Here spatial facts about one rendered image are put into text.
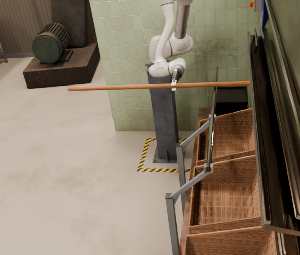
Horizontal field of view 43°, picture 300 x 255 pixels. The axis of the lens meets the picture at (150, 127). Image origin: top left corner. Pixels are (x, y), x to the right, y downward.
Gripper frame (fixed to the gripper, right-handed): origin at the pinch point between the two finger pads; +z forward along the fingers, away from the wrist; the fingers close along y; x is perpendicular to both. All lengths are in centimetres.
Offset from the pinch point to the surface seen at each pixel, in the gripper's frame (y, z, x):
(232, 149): 60, -7, -40
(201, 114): 61, -62, -12
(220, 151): 60, -4, -30
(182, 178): 51, 40, -6
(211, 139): 2, 64, -29
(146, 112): 94, -121, 56
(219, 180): 58, 34, -31
